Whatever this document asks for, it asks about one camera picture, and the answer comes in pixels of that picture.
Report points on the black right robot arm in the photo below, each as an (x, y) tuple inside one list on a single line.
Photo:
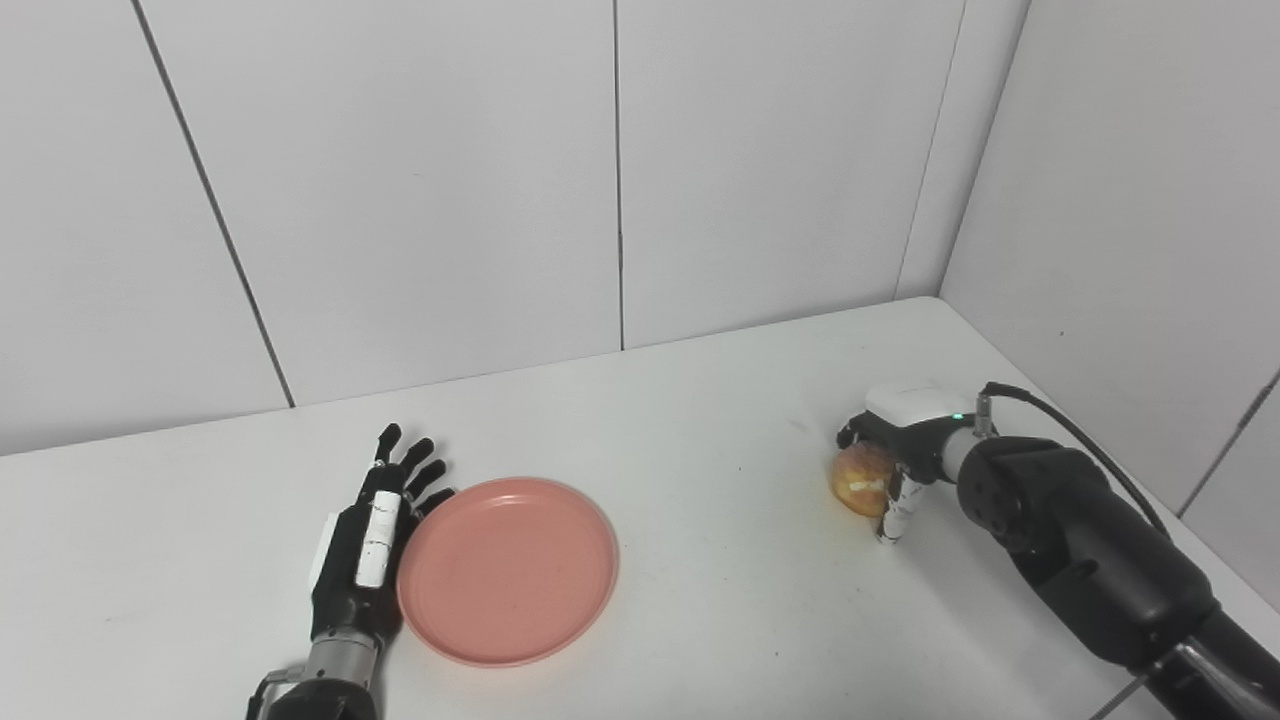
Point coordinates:
[(1090, 550)]

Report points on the pink round plate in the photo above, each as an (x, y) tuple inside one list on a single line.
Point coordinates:
[(508, 570)]

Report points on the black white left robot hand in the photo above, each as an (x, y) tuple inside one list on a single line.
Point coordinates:
[(360, 570)]

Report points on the cream puff pastry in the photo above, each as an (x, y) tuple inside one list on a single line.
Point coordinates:
[(858, 480)]

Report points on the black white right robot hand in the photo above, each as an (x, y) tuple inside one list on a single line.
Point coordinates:
[(915, 440)]

